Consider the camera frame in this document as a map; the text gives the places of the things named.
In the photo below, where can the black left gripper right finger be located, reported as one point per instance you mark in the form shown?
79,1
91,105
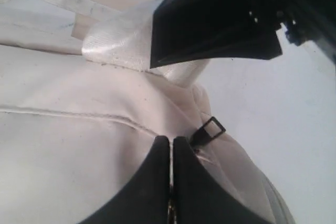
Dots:
198,197

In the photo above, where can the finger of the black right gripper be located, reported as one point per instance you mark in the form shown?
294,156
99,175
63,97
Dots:
187,30

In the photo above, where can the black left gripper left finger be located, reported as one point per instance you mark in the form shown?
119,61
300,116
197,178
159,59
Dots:
145,198

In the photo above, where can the cream canvas duffel bag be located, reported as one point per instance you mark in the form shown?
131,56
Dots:
78,118

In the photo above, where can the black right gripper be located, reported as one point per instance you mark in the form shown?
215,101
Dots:
304,20

